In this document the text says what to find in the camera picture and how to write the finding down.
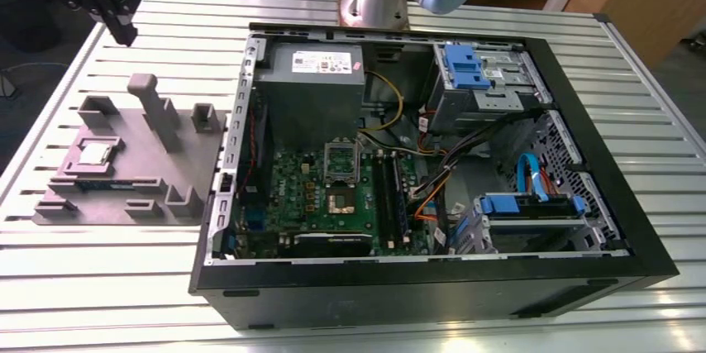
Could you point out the CPU with silver top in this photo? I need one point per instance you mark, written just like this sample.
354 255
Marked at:
94 154

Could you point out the black chair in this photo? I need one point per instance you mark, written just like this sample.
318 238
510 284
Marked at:
27 30

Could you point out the grey power supply unit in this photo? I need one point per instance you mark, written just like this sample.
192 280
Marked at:
309 105

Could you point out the RAM stick with blue label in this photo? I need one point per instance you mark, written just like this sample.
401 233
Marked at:
104 184

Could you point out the grey parts rack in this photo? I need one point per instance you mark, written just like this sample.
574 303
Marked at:
138 187

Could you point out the blue expansion slot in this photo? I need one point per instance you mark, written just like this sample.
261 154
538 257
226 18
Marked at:
257 220

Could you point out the black RAM slot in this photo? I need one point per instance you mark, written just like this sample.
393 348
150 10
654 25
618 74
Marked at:
378 196
403 196
395 196
385 196

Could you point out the green motherboard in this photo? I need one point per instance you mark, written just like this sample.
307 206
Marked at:
337 225

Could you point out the metal drive cage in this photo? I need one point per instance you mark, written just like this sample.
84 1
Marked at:
497 101

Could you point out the black graphics card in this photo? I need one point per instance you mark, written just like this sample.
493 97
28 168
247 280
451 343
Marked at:
331 243

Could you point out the black disk blue carrier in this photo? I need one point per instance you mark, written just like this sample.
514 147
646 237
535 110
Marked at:
499 205

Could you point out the black PC case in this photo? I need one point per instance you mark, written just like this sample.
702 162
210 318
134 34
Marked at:
386 299

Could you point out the metal disk bay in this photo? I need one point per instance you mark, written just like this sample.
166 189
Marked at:
529 222

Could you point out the blue plastic drive bracket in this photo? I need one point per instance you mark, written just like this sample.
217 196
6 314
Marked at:
466 68

